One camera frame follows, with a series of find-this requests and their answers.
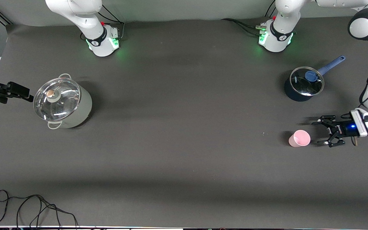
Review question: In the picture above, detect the dark blue saucepan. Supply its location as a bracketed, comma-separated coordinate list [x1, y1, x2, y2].
[284, 56, 346, 102]

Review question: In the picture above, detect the glass lid with blue knob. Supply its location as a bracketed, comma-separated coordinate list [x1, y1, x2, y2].
[290, 66, 325, 96]

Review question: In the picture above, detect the pink plastic cup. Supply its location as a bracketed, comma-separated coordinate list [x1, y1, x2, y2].
[288, 130, 311, 148]

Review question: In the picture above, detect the grey green stockpot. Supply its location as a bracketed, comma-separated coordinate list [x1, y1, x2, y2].
[33, 73, 93, 129]

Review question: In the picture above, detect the grey metal frame rail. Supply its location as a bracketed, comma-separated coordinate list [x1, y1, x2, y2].
[0, 3, 12, 26]

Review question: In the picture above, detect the glass lid with tan knob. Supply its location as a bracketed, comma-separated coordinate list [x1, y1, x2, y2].
[33, 78, 81, 121]

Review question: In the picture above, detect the dark grey table mat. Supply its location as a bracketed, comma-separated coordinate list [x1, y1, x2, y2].
[0, 11, 368, 228]

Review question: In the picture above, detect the loose thin black cable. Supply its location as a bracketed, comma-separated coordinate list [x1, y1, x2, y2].
[0, 190, 79, 229]

